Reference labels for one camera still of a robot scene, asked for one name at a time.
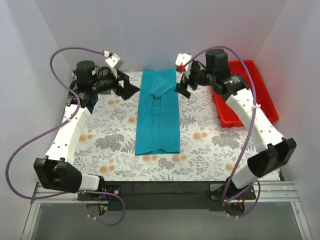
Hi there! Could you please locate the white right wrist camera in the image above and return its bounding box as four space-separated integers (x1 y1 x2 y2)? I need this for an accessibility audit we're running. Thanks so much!
175 53 192 79

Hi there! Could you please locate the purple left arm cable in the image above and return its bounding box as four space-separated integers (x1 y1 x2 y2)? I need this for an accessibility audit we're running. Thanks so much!
5 46 126 227

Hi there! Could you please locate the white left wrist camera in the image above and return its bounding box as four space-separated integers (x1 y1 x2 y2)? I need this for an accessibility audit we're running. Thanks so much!
102 50 124 79

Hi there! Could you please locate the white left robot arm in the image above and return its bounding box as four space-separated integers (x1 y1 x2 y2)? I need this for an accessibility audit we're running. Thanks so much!
33 57 140 200

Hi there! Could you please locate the aluminium front frame rail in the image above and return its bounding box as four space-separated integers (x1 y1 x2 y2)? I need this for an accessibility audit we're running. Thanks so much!
22 181 312 240

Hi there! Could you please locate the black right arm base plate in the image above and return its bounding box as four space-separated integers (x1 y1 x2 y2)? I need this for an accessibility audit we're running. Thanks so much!
205 182 256 202

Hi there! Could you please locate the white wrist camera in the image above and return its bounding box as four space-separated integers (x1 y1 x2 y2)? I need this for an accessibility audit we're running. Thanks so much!
175 53 192 79
102 50 124 79

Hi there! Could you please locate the floral patterned table mat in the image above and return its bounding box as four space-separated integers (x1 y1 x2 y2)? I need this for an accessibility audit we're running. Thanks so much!
74 86 256 181

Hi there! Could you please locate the teal t shirt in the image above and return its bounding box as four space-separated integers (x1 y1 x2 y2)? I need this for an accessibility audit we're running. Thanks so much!
135 68 180 156

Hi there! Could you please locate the red plastic bin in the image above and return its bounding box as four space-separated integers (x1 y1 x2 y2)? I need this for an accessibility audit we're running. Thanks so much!
212 60 279 128

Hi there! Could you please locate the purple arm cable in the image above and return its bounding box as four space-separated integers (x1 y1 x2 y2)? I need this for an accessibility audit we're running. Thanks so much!
5 46 126 227
182 45 262 219

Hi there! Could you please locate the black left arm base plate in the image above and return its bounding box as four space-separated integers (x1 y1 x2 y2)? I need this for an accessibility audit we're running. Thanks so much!
77 182 123 201

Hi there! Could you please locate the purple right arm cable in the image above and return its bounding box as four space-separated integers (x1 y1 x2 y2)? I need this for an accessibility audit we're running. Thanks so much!
182 45 262 219

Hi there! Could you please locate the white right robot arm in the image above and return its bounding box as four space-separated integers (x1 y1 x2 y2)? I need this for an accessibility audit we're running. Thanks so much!
175 47 297 200

